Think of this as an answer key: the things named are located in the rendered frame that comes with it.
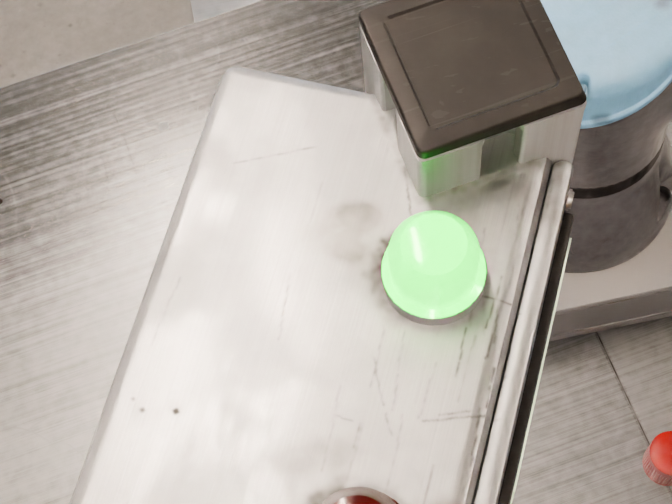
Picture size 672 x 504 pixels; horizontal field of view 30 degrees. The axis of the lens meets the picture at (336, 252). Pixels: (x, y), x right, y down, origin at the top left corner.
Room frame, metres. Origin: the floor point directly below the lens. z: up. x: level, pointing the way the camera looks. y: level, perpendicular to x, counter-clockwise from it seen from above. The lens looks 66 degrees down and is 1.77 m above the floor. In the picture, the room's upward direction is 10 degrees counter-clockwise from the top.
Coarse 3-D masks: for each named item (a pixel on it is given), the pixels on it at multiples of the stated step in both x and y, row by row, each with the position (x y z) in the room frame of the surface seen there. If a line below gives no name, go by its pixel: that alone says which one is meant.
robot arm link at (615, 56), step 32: (544, 0) 0.43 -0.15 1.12; (576, 0) 0.42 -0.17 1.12; (608, 0) 0.41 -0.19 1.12; (640, 0) 0.41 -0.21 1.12; (576, 32) 0.40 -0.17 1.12; (608, 32) 0.39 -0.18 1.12; (640, 32) 0.39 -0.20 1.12; (576, 64) 0.38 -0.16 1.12; (608, 64) 0.37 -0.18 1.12; (640, 64) 0.37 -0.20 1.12; (608, 96) 0.36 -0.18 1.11; (640, 96) 0.36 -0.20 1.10; (608, 128) 0.35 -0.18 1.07; (640, 128) 0.36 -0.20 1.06; (576, 160) 0.35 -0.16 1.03; (608, 160) 0.35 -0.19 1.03; (640, 160) 0.36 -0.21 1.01
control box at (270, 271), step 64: (256, 128) 0.17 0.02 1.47; (320, 128) 0.16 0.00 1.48; (384, 128) 0.16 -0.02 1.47; (192, 192) 0.15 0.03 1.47; (256, 192) 0.15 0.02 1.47; (320, 192) 0.15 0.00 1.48; (384, 192) 0.14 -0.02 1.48; (448, 192) 0.14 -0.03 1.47; (512, 192) 0.14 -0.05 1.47; (192, 256) 0.13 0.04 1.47; (256, 256) 0.13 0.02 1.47; (320, 256) 0.13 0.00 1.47; (512, 256) 0.12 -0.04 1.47; (192, 320) 0.12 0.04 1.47; (256, 320) 0.11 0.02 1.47; (320, 320) 0.11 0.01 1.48; (384, 320) 0.11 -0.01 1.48; (512, 320) 0.10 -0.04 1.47; (128, 384) 0.10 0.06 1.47; (192, 384) 0.10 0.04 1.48; (256, 384) 0.10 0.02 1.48; (320, 384) 0.09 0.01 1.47; (384, 384) 0.09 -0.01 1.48; (448, 384) 0.09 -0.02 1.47; (512, 384) 0.09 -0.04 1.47; (128, 448) 0.09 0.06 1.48; (192, 448) 0.08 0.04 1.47; (256, 448) 0.08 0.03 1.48; (320, 448) 0.08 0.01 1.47; (384, 448) 0.08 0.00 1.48; (448, 448) 0.07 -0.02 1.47
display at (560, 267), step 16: (560, 240) 0.13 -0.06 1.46; (560, 256) 0.12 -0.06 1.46; (560, 272) 0.12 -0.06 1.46; (560, 288) 0.12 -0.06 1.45; (544, 304) 0.11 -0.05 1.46; (544, 320) 0.11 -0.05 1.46; (544, 336) 0.10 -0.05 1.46; (544, 352) 0.10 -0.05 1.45; (528, 368) 0.09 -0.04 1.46; (528, 384) 0.09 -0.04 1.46; (528, 400) 0.09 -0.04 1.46; (528, 416) 0.08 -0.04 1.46; (512, 448) 0.07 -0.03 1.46; (512, 464) 0.07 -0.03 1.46; (512, 480) 0.07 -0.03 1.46; (512, 496) 0.06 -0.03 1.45
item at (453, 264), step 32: (416, 224) 0.12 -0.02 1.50; (448, 224) 0.12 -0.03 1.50; (384, 256) 0.12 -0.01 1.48; (416, 256) 0.11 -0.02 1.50; (448, 256) 0.11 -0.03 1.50; (480, 256) 0.12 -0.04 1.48; (384, 288) 0.11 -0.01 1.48; (416, 288) 0.11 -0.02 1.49; (448, 288) 0.11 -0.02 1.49; (480, 288) 0.11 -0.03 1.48; (416, 320) 0.11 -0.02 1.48; (448, 320) 0.10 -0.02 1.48
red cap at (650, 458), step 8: (664, 432) 0.21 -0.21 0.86; (656, 440) 0.20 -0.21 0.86; (664, 440) 0.20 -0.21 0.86; (648, 448) 0.20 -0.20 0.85; (656, 448) 0.20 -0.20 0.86; (664, 448) 0.20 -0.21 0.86; (648, 456) 0.19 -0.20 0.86; (656, 456) 0.19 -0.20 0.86; (664, 456) 0.19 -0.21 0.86; (648, 464) 0.19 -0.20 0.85; (656, 464) 0.19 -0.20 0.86; (664, 464) 0.18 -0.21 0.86; (648, 472) 0.19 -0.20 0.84; (656, 472) 0.18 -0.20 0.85; (664, 472) 0.18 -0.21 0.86; (656, 480) 0.18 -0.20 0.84; (664, 480) 0.18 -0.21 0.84
